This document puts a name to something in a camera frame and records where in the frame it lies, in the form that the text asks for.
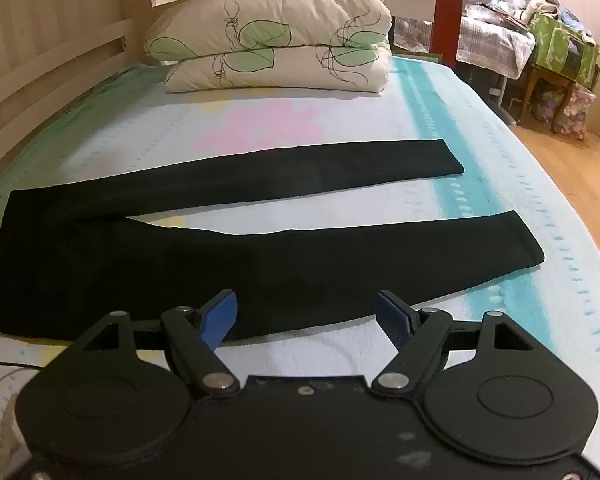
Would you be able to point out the black pants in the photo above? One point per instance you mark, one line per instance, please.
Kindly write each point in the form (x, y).
(130, 240)

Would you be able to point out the grey checked blanket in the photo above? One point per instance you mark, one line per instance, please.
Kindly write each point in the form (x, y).
(480, 35)

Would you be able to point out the floral bag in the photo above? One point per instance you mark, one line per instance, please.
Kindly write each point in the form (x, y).
(575, 110)

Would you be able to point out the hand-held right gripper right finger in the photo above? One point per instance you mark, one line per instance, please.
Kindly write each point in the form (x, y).
(391, 311)

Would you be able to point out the green patterned bag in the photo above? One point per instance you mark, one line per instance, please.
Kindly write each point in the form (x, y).
(547, 45)

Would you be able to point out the leaf print white quilt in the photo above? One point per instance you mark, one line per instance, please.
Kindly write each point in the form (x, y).
(280, 20)

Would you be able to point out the brown wooden stool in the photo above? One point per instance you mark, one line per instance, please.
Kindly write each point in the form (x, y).
(530, 85)

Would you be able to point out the red bed post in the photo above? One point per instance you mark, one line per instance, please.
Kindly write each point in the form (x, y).
(447, 25)

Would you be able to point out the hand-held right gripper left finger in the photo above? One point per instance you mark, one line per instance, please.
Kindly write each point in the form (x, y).
(224, 312)

